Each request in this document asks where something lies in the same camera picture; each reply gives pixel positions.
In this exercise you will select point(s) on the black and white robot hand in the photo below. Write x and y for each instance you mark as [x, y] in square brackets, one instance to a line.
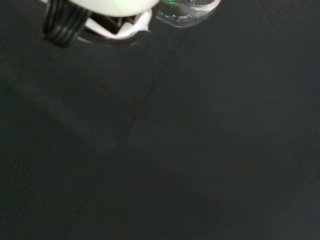
[112, 15]

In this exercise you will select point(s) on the black bench cloth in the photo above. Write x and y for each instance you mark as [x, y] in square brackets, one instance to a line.
[150, 150]

